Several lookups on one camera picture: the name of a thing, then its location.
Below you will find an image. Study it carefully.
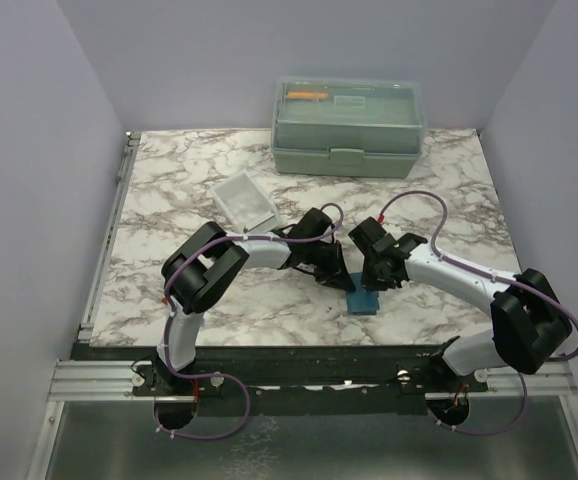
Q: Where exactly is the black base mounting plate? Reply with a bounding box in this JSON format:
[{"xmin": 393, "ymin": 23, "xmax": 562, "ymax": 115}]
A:
[{"xmin": 133, "ymin": 345, "xmax": 487, "ymax": 417}]

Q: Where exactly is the aluminium rail frame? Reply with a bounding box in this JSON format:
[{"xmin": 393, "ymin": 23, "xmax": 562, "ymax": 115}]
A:
[{"xmin": 29, "ymin": 129, "xmax": 578, "ymax": 479}]

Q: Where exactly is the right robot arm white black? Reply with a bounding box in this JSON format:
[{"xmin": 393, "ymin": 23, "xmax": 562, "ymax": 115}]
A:
[{"xmin": 350, "ymin": 217, "xmax": 573, "ymax": 392}]

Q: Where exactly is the green plastic toolbox clear lid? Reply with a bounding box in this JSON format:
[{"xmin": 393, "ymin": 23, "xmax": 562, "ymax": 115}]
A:
[{"xmin": 270, "ymin": 77, "xmax": 426, "ymax": 179}]

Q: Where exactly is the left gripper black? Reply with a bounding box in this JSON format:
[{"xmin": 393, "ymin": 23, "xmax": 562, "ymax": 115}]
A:
[{"xmin": 302, "ymin": 240, "xmax": 353, "ymax": 291}]

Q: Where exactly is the blue leather card holder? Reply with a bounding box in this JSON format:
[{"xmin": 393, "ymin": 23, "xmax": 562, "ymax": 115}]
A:
[{"xmin": 345, "ymin": 272, "xmax": 380, "ymax": 316}]

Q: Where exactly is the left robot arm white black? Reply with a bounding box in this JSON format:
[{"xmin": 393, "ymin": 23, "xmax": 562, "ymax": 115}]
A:
[{"xmin": 154, "ymin": 203, "xmax": 355, "ymax": 395}]

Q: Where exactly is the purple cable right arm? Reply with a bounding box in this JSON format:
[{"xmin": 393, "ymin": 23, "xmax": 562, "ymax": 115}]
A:
[{"xmin": 377, "ymin": 190, "xmax": 578, "ymax": 439}]

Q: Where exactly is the white plastic card tray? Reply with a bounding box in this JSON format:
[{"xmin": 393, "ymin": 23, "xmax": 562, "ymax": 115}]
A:
[{"xmin": 210, "ymin": 171, "xmax": 281, "ymax": 234}]

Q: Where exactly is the orange tool inside toolbox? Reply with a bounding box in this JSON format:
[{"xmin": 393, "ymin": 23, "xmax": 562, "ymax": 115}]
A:
[{"xmin": 285, "ymin": 91, "xmax": 329, "ymax": 101}]

